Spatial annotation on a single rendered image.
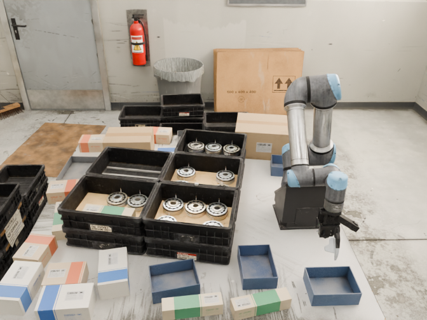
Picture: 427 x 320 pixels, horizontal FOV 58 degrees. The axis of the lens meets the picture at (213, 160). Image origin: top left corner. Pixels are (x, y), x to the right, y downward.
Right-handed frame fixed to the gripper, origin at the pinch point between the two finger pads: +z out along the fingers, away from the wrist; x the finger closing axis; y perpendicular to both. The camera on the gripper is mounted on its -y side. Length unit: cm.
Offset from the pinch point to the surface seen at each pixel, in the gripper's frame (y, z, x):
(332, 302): 1.0, 16.9, 12.9
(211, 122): 49, 14, -203
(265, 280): 27.6, 12.7, 4.9
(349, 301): -6.1, 16.4, 12.7
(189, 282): 60, 17, 1
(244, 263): 35.1, 15.7, -10.2
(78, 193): 117, -6, -36
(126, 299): 86, 18, 9
